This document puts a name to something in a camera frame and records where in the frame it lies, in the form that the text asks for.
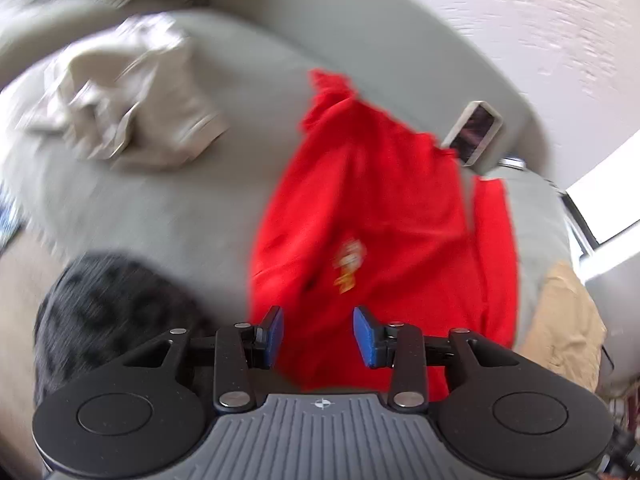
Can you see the tan cloth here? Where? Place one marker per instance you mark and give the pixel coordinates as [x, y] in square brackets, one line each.
[565, 320]

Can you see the red shirt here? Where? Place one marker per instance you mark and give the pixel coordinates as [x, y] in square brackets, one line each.
[375, 200]

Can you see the blue patterned rug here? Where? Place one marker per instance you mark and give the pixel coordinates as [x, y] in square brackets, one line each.
[9, 220]

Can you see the beige garment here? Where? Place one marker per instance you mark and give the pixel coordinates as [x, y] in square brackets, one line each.
[125, 95]

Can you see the grey sofa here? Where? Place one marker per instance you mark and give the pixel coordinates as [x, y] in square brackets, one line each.
[175, 210]

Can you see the phone in white case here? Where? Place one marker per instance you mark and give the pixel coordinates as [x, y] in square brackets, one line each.
[475, 132]

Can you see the small silver object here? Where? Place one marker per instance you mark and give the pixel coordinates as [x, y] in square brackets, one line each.
[512, 162]

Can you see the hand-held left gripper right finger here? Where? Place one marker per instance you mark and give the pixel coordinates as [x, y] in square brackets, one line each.
[364, 337]

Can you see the white furniture panel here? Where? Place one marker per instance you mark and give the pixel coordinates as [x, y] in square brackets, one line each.
[610, 200]

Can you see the dark spotted blanket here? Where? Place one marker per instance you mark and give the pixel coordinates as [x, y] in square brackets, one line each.
[100, 300]

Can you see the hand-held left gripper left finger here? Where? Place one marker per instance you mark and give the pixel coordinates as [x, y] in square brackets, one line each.
[274, 337]

